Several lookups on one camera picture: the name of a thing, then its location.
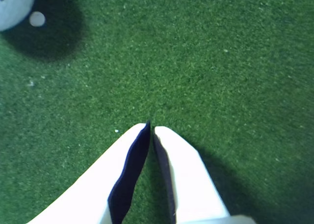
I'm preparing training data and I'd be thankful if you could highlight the small white dot marker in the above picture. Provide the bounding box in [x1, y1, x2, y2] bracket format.
[29, 11, 46, 28]

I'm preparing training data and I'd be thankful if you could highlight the long green turf mat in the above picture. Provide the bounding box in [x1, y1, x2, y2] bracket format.
[0, 0, 314, 224]

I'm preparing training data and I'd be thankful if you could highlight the white golf ball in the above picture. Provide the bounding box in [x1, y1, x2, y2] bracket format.
[0, 0, 37, 32]

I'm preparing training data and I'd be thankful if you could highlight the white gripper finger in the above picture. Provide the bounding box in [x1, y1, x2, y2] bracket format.
[153, 126, 257, 224]
[26, 120, 151, 224]

